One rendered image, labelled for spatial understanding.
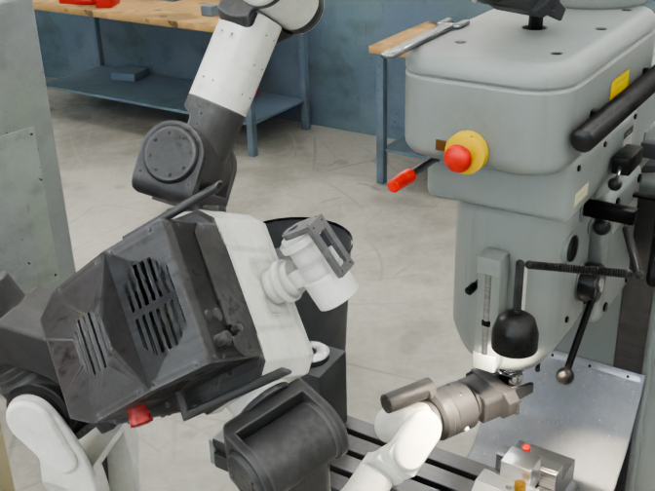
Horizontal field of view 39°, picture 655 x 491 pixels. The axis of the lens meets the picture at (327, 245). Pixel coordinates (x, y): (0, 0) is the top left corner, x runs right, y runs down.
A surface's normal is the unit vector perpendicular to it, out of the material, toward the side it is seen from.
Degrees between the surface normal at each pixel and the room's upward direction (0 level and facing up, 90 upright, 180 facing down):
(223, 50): 59
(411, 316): 0
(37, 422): 90
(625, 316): 90
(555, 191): 90
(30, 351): 90
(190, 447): 0
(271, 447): 29
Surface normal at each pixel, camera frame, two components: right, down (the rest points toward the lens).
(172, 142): -0.25, -0.05
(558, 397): -0.51, -0.07
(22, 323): 0.19, -0.86
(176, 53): -0.55, 0.37
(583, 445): -0.40, -0.36
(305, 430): 0.17, -0.60
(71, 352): -0.66, 0.07
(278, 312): 0.81, -0.41
